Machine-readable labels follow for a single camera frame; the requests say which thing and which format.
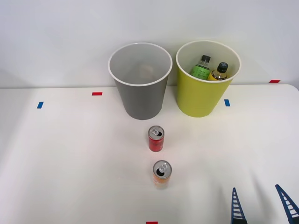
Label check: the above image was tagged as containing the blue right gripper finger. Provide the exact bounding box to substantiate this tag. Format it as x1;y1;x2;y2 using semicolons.
275;184;299;224
229;187;248;224

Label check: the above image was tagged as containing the orange drink can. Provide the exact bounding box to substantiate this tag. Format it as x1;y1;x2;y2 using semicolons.
152;160;172;189

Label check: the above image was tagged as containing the red drink can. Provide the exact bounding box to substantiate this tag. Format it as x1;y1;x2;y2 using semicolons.
148;126;165;153

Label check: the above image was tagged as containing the yellow-green plastic waste bin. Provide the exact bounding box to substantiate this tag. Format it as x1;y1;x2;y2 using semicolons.
175;40;242;118

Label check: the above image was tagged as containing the yellow plastic bottle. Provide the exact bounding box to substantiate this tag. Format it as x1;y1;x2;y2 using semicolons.
207;62;229;82

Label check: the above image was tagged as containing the green label plastic bottle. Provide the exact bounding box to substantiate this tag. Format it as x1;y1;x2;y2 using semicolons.
189;55;212;81

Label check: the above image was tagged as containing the grey plastic waste bin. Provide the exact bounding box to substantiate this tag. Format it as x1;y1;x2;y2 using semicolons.
107;42;173;121

